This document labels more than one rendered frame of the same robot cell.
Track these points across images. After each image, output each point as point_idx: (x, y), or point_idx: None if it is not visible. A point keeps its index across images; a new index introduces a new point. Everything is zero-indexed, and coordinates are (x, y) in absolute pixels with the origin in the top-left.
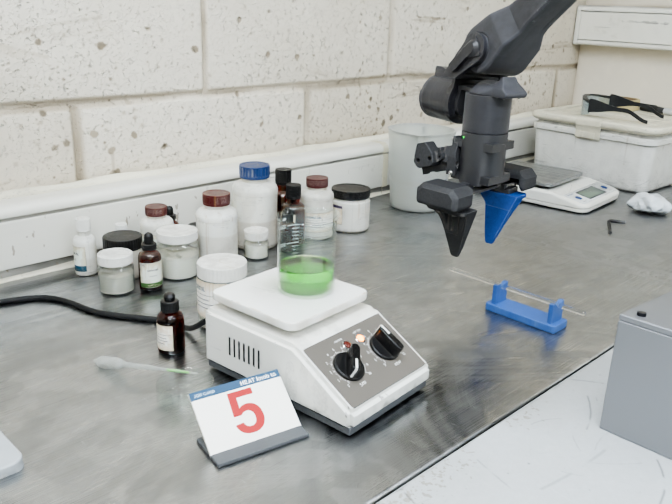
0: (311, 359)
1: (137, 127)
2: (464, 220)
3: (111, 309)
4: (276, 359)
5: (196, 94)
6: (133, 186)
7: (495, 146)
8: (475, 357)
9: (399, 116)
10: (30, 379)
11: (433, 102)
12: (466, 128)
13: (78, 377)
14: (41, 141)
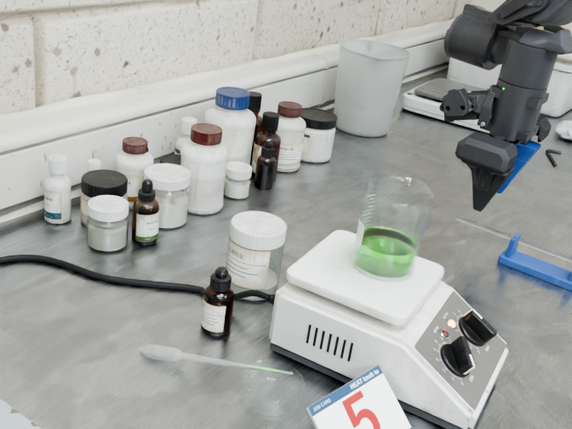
0: (424, 357)
1: (101, 42)
2: (502, 178)
3: (116, 271)
4: (377, 354)
5: (160, 3)
6: (101, 114)
7: (539, 101)
8: (523, 324)
9: (334, 27)
10: (76, 380)
11: (465, 45)
12: (509, 80)
13: (131, 374)
14: (2, 61)
